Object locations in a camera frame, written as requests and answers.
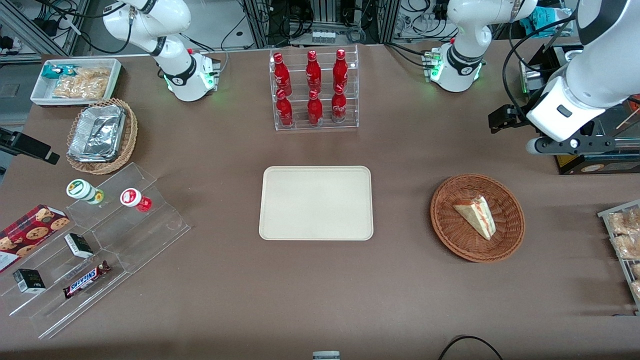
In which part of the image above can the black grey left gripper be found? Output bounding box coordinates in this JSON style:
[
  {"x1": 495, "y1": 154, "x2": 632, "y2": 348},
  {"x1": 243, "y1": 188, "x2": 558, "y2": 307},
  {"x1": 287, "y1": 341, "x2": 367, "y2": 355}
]
[{"x1": 488, "y1": 104, "x2": 617, "y2": 156}]

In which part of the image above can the triangular sandwich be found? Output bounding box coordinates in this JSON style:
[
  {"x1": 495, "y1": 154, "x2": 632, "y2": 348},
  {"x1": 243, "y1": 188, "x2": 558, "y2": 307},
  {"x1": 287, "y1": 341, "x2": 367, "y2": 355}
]
[{"x1": 453, "y1": 195, "x2": 497, "y2": 241}]

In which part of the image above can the aluminium foil tray stack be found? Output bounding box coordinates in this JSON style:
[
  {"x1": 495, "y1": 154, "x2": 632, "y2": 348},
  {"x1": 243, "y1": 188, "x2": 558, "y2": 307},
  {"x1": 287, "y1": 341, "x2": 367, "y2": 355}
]
[{"x1": 67, "y1": 104, "x2": 127, "y2": 164}]

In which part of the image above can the light wicker basket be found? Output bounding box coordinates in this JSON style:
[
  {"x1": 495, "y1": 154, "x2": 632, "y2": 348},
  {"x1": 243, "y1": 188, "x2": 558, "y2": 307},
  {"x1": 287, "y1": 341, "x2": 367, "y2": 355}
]
[{"x1": 66, "y1": 98, "x2": 139, "y2": 176}]

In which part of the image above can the brown wicker basket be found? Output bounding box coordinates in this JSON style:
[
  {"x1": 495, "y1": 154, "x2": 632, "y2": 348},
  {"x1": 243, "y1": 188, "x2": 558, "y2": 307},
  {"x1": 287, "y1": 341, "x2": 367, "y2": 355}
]
[{"x1": 430, "y1": 173, "x2": 526, "y2": 264}]

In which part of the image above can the beige plastic tray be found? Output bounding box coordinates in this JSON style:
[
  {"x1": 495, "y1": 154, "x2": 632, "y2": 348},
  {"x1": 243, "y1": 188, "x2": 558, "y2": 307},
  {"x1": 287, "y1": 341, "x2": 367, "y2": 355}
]
[{"x1": 258, "y1": 165, "x2": 374, "y2": 242}]

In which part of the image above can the white plastic bin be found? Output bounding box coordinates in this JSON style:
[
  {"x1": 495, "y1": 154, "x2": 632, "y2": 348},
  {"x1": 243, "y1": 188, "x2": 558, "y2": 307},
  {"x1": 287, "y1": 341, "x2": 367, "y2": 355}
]
[{"x1": 30, "y1": 58, "x2": 123, "y2": 108}]

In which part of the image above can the green lid yogurt cup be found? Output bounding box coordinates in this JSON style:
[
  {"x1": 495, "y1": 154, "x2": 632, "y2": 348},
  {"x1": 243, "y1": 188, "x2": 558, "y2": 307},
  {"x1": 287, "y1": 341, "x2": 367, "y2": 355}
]
[{"x1": 66, "y1": 178, "x2": 106, "y2": 206}]

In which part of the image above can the clear bag of crackers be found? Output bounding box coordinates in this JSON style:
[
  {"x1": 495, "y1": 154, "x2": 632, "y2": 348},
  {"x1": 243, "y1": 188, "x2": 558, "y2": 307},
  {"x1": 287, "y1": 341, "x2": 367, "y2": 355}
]
[
  {"x1": 75, "y1": 66, "x2": 112, "y2": 82},
  {"x1": 52, "y1": 76, "x2": 109, "y2": 100}
]

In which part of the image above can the teal snack packet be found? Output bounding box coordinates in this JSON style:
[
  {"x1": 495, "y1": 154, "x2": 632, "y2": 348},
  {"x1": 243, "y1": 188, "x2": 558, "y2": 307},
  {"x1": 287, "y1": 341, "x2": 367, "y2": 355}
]
[{"x1": 41, "y1": 64, "x2": 76, "y2": 80}]

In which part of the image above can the red tartan cookie box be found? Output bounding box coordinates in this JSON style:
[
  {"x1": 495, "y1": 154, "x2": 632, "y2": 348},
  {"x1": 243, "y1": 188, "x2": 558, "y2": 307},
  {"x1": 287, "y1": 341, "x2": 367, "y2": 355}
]
[{"x1": 0, "y1": 204, "x2": 71, "y2": 275}]

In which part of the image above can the small black chocolate box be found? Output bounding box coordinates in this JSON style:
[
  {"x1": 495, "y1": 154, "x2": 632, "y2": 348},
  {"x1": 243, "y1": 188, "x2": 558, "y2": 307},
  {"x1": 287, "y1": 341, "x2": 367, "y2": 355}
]
[
  {"x1": 12, "y1": 268, "x2": 47, "y2": 294},
  {"x1": 64, "y1": 232, "x2": 95, "y2": 260}
]

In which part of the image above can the red lid yogurt cup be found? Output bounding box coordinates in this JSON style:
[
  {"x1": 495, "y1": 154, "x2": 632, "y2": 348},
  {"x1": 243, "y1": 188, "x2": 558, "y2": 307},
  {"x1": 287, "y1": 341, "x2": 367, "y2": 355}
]
[{"x1": 120, "y1": 187, "x2": 153, "y2": 213}]

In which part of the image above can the snickers chocolate bar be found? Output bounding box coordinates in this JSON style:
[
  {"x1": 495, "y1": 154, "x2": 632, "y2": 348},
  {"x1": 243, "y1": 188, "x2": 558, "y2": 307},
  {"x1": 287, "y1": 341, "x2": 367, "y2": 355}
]
[{"x1": 62, "y1": 260, "x2": 112, "y2": 300}]

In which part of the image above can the clear acrylic step shelf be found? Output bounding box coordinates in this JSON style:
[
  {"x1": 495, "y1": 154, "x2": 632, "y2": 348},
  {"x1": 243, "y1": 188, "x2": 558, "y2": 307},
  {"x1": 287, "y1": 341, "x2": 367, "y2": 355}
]
[{"x1": 0, "y1": 162, "x2": 192, "y2": 341}]

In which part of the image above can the red cola bottle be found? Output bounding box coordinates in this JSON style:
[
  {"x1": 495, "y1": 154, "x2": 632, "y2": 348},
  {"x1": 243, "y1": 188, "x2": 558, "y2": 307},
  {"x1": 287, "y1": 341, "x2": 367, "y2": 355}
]
[
  {"x1": 305, "y1": 50, "x2": 323, "y2": 94},
  {"x1": 272, "y1": 52, "x2": 293, "y2": 96},
  {"x1": 307, "y1": 89, "x2": 324, "y2": 126},
  {"x1": 333, "y1": 48, "x2": 349, "y2": 92},
  {"x1": 331, "y1": 84, "x2": 348, "y2": 124},
  {"x1": 276, "y1": 89, "x2": 295, "y2": 128}
]

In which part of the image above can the clear acrylic bottle rack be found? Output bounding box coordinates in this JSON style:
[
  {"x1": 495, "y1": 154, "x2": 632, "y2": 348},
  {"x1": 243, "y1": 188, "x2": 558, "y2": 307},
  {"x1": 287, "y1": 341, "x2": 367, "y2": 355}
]
[{"x1": 269, "y1": 45, "x2": 360, "y2": 132}]

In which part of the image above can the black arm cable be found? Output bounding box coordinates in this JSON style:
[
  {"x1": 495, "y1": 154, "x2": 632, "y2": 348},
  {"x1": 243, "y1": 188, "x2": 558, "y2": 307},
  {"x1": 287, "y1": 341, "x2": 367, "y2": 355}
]
[{"x1": 502, "y1": 14, "x2": 581, "y2": 126}]

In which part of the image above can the grey wire bread tray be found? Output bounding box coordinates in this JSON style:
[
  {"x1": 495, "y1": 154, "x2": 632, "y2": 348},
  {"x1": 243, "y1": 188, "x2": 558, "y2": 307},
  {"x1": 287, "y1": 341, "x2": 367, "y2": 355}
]
[{"x1": 597, "y1": 199, "x2": 640, "y2": 314}]

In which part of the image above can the aluminium frame rack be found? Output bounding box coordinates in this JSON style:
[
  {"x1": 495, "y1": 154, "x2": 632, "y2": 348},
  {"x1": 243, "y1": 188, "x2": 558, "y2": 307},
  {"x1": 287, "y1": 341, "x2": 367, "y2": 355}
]
[{"x1": 240, "y1": 0, "x2": 403, "y2": 47}]

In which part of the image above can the black floor cable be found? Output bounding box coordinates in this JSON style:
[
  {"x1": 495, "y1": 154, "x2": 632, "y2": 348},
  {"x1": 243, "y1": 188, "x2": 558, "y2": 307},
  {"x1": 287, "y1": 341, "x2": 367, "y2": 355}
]
[{"x1": 437, "y1": 335, "x2": 504, "y2": 360}]

